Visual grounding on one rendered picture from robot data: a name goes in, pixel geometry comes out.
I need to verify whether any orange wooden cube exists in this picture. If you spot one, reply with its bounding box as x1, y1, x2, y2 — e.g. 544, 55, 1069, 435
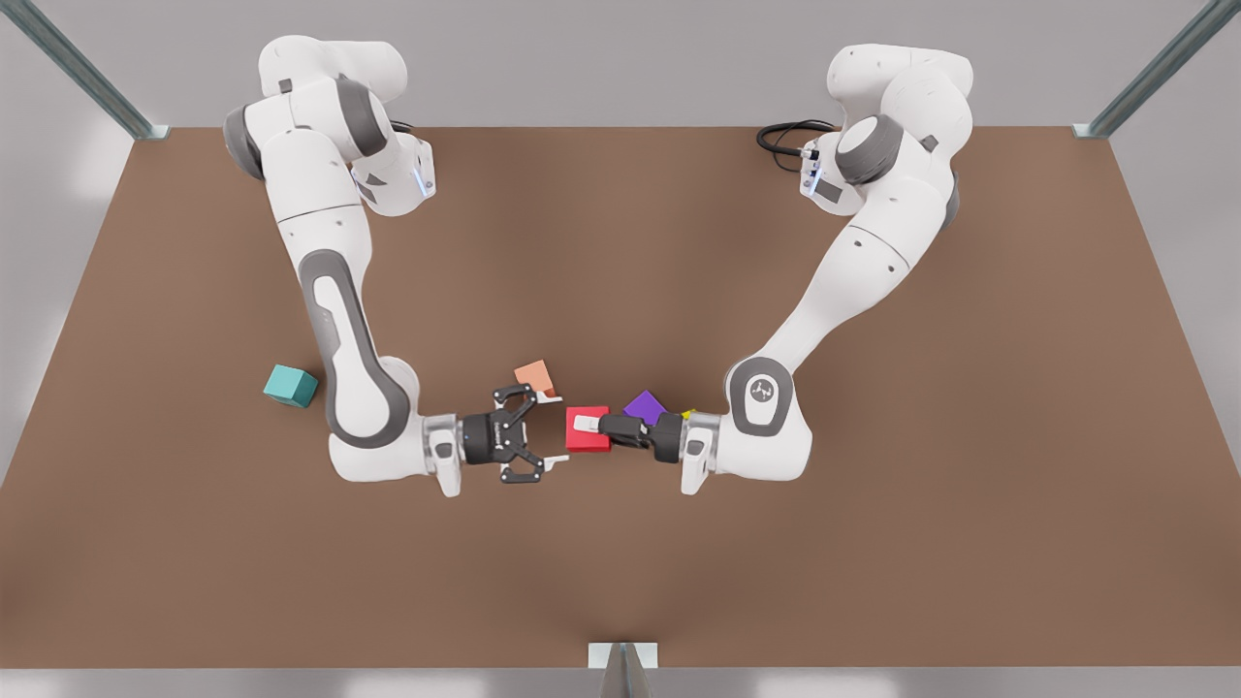
513, 360, 559, 399

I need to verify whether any silver frame post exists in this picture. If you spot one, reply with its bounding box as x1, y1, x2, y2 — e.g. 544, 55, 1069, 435
1072, 0, 1241, 140
0, 0, 172, 141
588, 641, 659, 698

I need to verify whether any purple wooden cube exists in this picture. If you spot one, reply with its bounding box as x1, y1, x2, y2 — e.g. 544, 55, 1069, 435
622, 390, 668, 428

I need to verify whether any teal wooden cube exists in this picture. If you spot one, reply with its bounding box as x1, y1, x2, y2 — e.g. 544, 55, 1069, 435
263, 364, 320, 409

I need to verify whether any red wooden cube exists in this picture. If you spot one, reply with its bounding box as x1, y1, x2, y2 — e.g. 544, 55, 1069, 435
565, 405, 613, 454

